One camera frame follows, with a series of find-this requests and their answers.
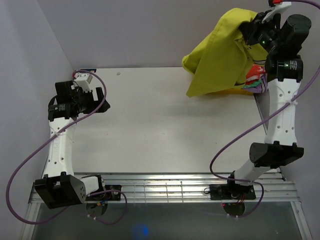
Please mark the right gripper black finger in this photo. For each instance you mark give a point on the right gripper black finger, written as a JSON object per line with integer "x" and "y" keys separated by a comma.
{"x": 262, "y": 17}
{"x": 247, "y": 29}

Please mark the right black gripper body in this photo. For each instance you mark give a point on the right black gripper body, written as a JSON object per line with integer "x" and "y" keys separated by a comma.
{"x": 264, "y": 34}

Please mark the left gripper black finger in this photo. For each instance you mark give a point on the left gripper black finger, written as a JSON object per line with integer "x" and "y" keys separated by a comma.
{"x": 100, "y": 94}
{"x": 104, "y": 107}

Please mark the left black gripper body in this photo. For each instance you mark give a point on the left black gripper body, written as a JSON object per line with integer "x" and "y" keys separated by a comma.
{"x": 85, "y": 101}

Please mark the yellow-green trousers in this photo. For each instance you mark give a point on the yellow-green trousers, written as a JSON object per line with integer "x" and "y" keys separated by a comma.
{"x": 222, "y": 60}

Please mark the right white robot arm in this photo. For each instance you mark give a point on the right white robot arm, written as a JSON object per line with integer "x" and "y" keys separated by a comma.
{"x": 284, "y": 68}

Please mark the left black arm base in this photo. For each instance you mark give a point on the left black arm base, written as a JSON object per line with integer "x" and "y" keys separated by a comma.
{"x": 106, "y": 193}

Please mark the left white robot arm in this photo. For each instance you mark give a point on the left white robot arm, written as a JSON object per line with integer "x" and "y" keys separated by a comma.
{"x": 58, "y": 186}

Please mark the blue label sticker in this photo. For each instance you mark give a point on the blue label sticker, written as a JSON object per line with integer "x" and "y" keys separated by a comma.
{"x": 93, "y": 70}

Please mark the red white patterned garment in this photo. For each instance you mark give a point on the red white patterned garment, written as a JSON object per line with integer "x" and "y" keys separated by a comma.
{"x": 254, "y": 74}

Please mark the green folded garment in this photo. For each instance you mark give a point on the green folded garment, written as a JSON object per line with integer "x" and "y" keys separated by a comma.
{"x": 248, "y": 86}

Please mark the purple striped garment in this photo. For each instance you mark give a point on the purple striped garment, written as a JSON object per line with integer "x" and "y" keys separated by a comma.
{"x": 261, "y": 86}

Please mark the yellow plastic tray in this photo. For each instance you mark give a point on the yellow plastic tray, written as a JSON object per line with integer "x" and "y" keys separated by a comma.
{"x": 246, "y": 92}

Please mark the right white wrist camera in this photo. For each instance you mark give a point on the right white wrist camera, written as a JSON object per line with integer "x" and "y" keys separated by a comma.
{"x": 277, "y": 7}

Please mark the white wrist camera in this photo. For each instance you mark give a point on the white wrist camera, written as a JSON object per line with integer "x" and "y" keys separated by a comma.
{"x": 277, "y": 7}
{"x": 82, "y": 79}

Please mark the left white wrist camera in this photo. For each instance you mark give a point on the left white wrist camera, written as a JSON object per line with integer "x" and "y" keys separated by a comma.
{"x": 82, "y": 79}

